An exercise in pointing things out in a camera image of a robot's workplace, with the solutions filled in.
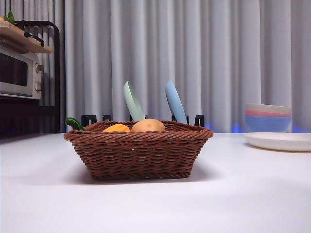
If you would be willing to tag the green leafy plant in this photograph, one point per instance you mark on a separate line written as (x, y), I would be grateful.
(9, 17)

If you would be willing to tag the white flat plate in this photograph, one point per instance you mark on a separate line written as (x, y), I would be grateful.
(279, 142)

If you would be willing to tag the orange corn cob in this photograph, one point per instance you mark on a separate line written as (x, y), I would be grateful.
(116, 128)

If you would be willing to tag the pale green plate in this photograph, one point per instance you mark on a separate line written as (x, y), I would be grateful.
(132, 102)

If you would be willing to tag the green cucumber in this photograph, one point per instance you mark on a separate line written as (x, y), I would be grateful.
(73, 122)

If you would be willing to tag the white bowl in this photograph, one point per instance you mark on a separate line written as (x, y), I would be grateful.
(267, 106)

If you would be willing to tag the brown wicker basket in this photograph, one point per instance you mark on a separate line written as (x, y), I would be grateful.
(138, 155)

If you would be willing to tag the tan potato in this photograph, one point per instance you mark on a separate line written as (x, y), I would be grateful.
(148, 125)

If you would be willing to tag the black metal shelf frame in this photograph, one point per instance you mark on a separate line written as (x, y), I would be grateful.
(57, 72)

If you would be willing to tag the grey pleated curtain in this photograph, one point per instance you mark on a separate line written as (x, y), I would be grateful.
(218, 60)

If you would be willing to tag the wooden board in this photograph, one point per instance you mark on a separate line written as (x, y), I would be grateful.
(26, 41)

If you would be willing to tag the pink bowl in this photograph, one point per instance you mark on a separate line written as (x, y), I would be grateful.
(264, 113)

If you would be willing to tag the silver toaster oven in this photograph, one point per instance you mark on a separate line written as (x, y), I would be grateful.
(14, 72)

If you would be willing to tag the light blue plate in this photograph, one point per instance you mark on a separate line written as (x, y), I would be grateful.
(175, 102)

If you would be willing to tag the black dish rack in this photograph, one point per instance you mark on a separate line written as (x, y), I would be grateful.
(199, 120)

